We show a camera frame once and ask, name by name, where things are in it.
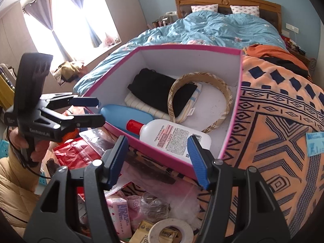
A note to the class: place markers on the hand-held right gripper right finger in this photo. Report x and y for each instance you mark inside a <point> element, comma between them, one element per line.
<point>198,162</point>

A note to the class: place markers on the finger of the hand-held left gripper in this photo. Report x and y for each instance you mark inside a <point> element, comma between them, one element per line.
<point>88,121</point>
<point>84,101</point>

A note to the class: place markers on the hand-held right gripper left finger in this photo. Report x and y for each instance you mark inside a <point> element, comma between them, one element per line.
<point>117,157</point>

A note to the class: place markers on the white tape roll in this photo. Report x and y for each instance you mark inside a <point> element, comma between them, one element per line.
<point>183,230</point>

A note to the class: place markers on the pink storage box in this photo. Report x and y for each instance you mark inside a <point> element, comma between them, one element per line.
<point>177,60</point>

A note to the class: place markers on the person's left forearm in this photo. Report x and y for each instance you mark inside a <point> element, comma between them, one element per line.
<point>15,182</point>

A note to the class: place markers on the person's left hand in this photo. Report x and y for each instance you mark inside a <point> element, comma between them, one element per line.
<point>17,138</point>

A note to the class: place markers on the clear zip bag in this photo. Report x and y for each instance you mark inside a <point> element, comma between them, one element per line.
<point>96,139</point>

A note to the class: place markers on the yellow storage box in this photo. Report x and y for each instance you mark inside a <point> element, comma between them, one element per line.
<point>6,93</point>

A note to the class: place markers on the blue oval case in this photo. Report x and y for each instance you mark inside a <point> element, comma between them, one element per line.
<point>121,114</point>

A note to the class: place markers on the tan cloth pile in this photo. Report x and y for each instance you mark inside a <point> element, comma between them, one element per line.
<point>69,70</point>

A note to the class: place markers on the red plastic bag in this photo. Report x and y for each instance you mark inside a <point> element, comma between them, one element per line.
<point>73,151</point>

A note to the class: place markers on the white bottle with red cap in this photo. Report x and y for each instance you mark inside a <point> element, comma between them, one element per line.
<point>172,136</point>

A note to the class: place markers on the cream striped towel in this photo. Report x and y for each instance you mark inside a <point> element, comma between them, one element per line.
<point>141,105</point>

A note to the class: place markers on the white blue-striped pouch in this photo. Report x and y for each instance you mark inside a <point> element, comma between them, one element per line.
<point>190,106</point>

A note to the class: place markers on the pink tissue packet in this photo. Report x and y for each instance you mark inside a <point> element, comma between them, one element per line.
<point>119,215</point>
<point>138,210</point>

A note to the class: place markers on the dark mesh in plastic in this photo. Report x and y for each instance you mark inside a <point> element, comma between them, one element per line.
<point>154,207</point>

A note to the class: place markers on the black folded cloth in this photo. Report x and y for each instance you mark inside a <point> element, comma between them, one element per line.
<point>151,88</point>

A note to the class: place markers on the orange patterned blanket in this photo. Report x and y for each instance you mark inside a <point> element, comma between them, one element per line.
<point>265,131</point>

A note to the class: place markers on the plaid headband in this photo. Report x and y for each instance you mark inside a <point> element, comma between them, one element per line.
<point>225,91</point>

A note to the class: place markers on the window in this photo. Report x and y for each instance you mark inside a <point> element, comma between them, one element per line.
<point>68,17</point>

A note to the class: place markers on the beige printed box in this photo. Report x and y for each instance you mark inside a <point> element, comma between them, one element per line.
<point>140,234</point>

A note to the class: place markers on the nightstand with bottles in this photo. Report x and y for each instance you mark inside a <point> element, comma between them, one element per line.
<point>162,21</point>

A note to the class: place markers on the blue card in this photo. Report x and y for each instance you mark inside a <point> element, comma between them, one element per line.
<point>315,144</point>

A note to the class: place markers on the orange garment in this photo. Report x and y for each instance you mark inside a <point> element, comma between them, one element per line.
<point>265,52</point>

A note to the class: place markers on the blue floral duvet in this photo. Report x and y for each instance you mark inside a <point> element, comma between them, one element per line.
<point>215,30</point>

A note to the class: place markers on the black garment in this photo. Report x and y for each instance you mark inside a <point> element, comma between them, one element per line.
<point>291,65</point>

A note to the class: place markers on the cluttered wooden nightstand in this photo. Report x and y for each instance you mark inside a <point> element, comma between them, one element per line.
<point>298,50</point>

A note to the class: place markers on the white dotted pillow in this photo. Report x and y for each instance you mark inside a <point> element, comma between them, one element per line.
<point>205,8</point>
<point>245,10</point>

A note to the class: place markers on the wooden headboard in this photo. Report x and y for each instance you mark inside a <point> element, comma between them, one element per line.
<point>227,1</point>

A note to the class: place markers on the white wall socket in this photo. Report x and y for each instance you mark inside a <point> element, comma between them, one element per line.
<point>292,27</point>

